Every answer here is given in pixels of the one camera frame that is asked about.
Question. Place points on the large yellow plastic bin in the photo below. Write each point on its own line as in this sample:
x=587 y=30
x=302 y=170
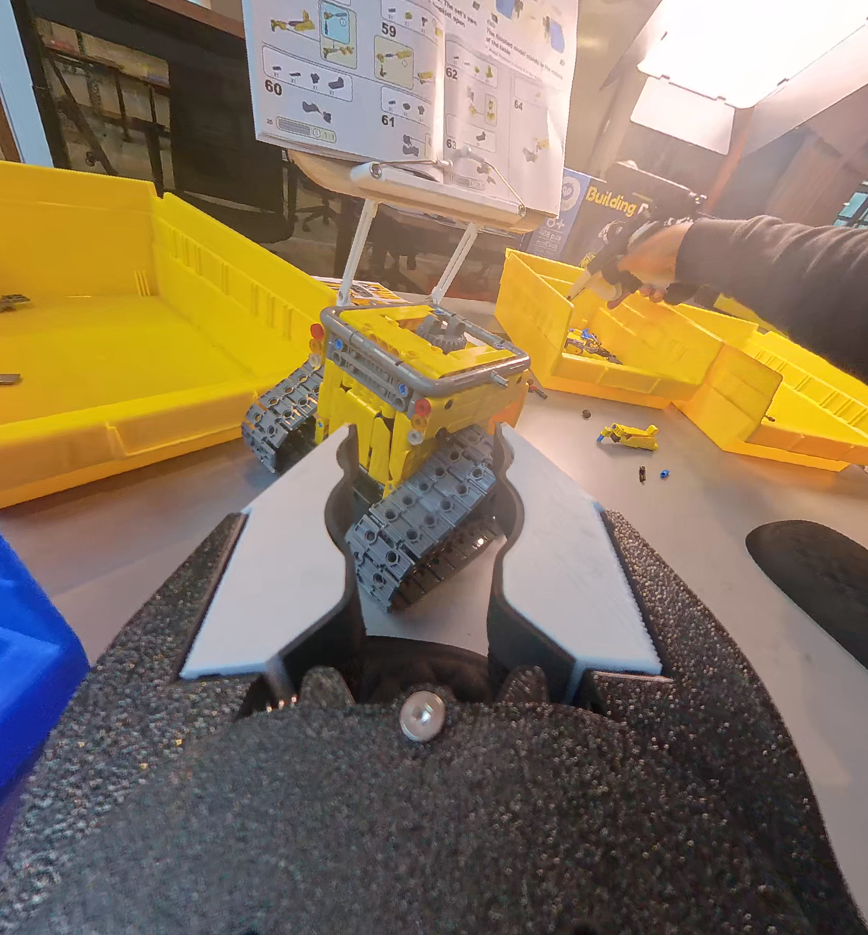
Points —
x=113 y=380

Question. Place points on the yellow wedge panel piece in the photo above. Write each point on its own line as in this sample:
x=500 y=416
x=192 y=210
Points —
x=641 y=433

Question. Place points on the black quilted chair armrest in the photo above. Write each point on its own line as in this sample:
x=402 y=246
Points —
x=843 y=599

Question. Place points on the mixed plastic connector pieces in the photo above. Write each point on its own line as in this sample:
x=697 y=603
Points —
x=587 y=344

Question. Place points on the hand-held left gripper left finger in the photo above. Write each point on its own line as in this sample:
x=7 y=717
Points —
x=266 y=599

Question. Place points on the person's right hand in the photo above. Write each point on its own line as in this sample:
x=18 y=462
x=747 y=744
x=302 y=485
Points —
x=653 y=252

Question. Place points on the person's right forearm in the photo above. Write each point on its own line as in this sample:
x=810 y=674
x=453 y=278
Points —
x=799 y=278

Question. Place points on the instruction booklet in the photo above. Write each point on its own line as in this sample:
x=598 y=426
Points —
x=346 y=73

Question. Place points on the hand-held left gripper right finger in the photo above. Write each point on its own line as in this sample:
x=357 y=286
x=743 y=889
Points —
x=587 y=599

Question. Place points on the white stand base with leaflet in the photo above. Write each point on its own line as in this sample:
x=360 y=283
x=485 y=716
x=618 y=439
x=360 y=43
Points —
x=405 y=183

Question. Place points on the yellow parts bin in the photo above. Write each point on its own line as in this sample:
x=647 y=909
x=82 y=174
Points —
x=784 y=409
x=544 y=314

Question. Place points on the blue plastic bin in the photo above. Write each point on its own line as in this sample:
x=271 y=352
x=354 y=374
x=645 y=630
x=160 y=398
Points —
x=10 y=658

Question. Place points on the yellow tracked toy robot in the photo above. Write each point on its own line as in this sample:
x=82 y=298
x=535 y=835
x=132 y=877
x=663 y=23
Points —
x=405 y=380

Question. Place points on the bright light panel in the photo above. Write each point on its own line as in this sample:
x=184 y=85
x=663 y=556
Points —
x=755 y=44

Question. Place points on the robot kit cardboard box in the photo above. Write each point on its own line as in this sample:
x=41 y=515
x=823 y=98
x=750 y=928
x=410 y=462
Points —
x=609 y=205

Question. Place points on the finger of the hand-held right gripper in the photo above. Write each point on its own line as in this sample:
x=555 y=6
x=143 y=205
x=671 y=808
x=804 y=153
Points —
x=592 y=281

